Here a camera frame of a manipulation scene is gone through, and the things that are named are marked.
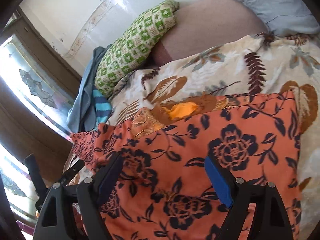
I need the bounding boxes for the orange black floral garment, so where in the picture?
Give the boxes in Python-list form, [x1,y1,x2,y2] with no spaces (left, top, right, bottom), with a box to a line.
[71,91,302,239]

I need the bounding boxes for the blue grey cloth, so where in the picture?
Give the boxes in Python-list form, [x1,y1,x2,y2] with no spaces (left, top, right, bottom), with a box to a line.
[67,46,111,133]

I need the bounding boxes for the stained glass window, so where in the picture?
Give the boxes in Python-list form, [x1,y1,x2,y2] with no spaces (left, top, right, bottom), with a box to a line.
[1,34,74,141]

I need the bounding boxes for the blue striped cloth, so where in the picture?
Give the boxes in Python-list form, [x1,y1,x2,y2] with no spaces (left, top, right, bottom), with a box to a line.
[93,89,112,126]

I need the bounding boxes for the green white patterned pillow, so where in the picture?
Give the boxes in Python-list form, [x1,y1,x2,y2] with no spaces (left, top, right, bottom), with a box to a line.
[94,0,180,98]

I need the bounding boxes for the cream leaf print blanket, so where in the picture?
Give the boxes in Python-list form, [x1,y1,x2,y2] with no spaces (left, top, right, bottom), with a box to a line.
[108,34,319,239]

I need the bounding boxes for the light blue pillow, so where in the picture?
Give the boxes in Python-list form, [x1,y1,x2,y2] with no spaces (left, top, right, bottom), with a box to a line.
[238,0,319,37]

